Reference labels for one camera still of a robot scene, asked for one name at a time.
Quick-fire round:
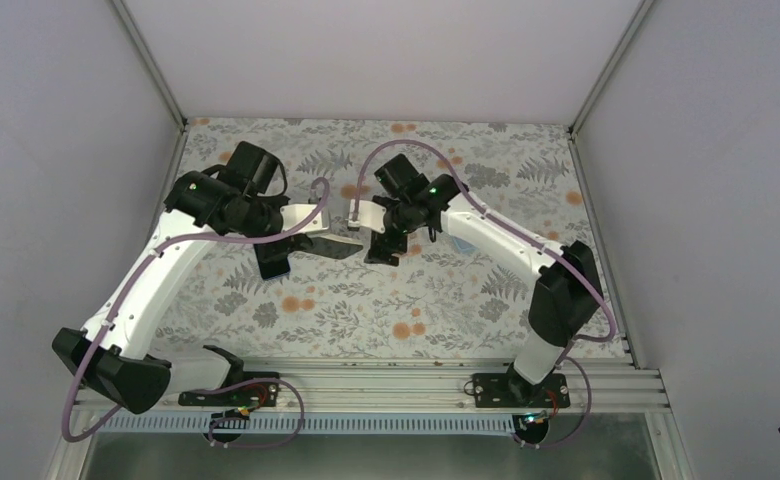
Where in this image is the black phone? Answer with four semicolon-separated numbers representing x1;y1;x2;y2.
255;246;291;280

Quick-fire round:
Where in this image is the light blue phone case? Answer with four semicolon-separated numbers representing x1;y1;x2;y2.
452;237;477;254

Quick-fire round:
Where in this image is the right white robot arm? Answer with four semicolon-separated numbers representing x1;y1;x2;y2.
347;154;605;407

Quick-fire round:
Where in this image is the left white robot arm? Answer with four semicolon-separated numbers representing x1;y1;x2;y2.
52;142;330;414

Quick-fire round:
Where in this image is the floral patterned mat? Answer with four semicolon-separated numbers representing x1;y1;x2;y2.
152;117;593;359

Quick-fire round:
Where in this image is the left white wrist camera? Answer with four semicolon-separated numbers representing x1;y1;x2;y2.
280;204;331;235

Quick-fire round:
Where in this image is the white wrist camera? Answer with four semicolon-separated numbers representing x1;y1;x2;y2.
280;204;331;235
347;200;387;234

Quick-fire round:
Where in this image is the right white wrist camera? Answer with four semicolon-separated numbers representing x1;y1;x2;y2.
347;200;387;234

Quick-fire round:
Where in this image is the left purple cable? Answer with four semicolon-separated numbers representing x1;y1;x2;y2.
61;176;332;444

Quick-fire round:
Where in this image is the purple cable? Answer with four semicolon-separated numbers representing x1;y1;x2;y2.
355;139;618;449
61;176;332;444

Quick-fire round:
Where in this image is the aluminium mounting rail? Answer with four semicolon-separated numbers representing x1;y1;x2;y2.
75;357;670;415

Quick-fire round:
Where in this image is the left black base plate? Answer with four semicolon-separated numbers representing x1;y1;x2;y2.
178;371;280;409

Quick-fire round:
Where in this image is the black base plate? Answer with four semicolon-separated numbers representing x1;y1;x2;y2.
178;371;280;409
462;373;571;409

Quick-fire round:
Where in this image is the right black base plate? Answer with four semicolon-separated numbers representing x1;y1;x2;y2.
462;373;571;409

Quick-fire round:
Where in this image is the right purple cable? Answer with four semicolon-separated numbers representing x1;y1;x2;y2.
355;139;618;449

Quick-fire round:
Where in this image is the white slotted cable duct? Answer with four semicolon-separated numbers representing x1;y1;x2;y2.
99;412;515;436

